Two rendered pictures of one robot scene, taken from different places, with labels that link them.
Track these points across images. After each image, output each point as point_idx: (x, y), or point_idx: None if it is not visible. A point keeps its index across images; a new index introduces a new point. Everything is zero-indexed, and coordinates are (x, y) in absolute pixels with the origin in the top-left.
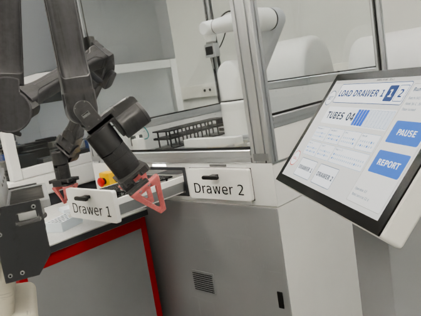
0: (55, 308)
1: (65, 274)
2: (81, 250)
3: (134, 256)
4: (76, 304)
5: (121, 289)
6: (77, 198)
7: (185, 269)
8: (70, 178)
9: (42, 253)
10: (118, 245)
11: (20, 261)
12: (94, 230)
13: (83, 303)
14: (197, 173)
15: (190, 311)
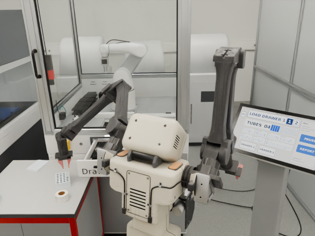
0: (82, 232)
1: (83, 211)
2: (86, 194)
3: (95, 188)
4: (86, 225)
5: (94, 208)
6: None
7: None
8: (71, 153)
9: (193, 209)
10: (92, 184)
11: (189, 216)
12: (89, 180)
13: (87, 223)
14: None
15: (121, 207)
